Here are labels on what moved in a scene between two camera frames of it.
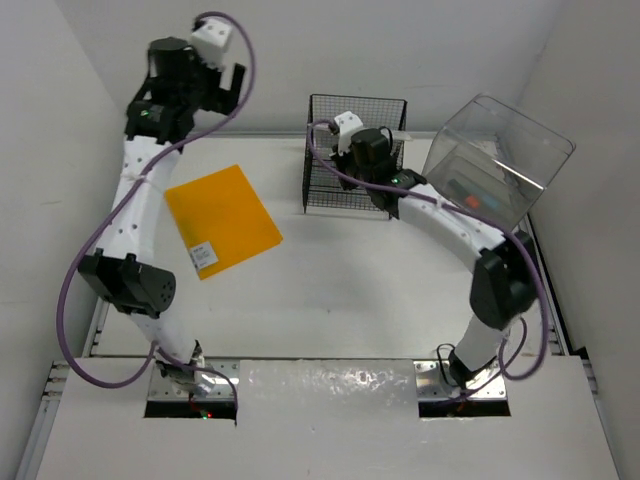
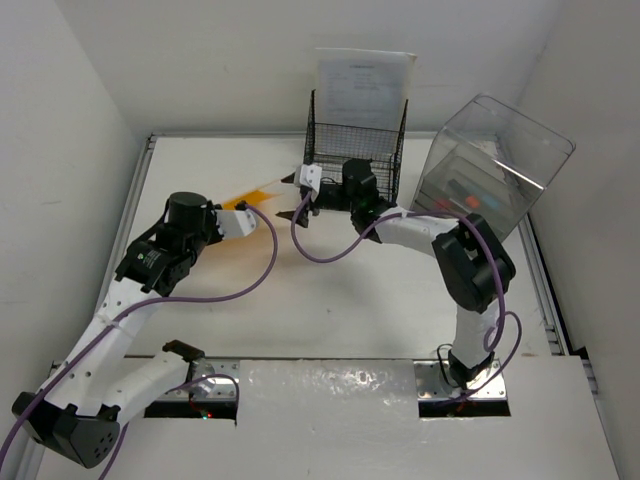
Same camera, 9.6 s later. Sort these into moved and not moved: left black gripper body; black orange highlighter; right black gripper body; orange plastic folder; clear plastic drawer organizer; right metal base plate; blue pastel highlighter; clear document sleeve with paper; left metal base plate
Moved: right black gripper body; left black gripper body; clear document sleeve with paper; orange plastic folder
Not moved: black orange highlighter; left metal base plate; blue pastel highlighter; right metal base plate; clear plastic drawer organizer
